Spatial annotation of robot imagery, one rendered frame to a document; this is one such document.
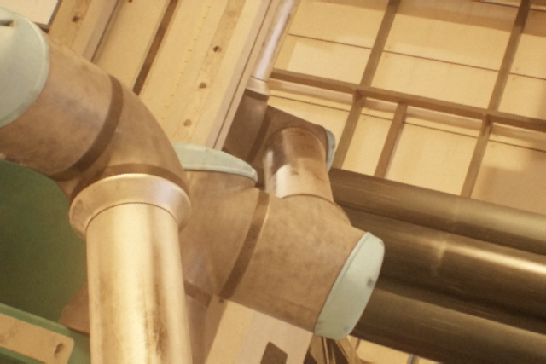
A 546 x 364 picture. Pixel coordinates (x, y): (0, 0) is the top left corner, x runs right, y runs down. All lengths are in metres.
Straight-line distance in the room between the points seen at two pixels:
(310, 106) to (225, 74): 10.21
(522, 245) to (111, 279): 2.03
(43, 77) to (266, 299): 0.50
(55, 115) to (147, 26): 0.77
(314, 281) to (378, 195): 1.68
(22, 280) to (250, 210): 0.39
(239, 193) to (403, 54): 10.48
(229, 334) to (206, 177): 0.37
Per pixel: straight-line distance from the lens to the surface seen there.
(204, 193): 1.25
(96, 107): 0.93
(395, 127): 11.10
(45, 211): 1.50
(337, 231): 1.29
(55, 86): 0.90
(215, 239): 1.24
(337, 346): 6.51
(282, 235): 1.25
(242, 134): 1.85
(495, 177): 10.89
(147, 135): 0.95
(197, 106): 1.51
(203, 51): 1.55
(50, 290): 1.46
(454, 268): 2.73
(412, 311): 2.80
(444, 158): 11.06
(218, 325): 1.55
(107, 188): 0.93
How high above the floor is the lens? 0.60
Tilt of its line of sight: 15 degrees up
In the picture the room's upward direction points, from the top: 20 degrees clockwise
